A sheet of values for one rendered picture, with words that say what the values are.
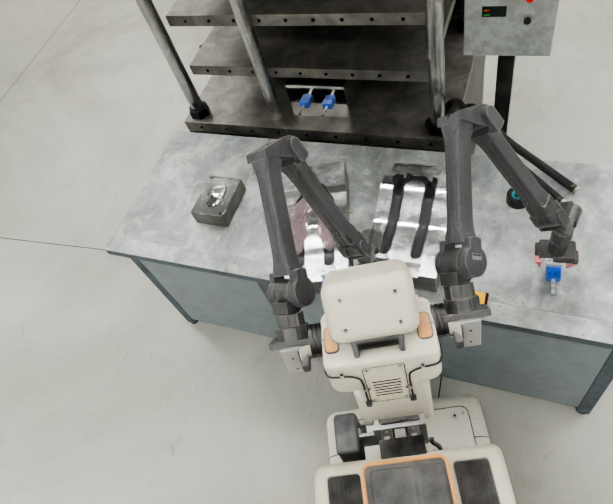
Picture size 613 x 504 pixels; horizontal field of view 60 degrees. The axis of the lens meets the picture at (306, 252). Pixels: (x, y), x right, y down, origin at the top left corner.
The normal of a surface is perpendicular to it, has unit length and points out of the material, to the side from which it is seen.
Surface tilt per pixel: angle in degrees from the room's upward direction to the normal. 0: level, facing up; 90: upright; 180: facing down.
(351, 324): 48
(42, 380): 0
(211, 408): 0
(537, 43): 90
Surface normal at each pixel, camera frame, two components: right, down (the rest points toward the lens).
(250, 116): -0.22, -0.55
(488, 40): -0.32, 0.82
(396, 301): -0.10, 0.23
